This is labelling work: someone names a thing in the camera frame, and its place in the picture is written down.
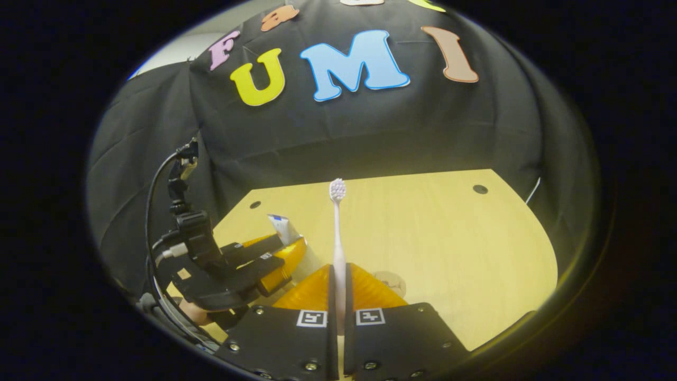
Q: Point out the light wooden desktop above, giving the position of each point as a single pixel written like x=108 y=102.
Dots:
x=449 y=248

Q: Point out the white toothpaste tube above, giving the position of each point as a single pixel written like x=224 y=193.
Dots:
x=285 y=228

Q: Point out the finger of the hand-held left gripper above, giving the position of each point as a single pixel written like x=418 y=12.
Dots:
x=248 y=248
x=232 y=286

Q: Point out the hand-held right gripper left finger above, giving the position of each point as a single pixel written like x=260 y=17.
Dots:
x=332 y=301

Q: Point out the round cork coaster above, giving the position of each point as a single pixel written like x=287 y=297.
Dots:
x=394 y=283

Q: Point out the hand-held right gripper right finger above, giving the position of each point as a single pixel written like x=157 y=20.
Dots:
x=349 y=304

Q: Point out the pale pink toothbrush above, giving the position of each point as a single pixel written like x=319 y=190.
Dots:
x=338 y=248

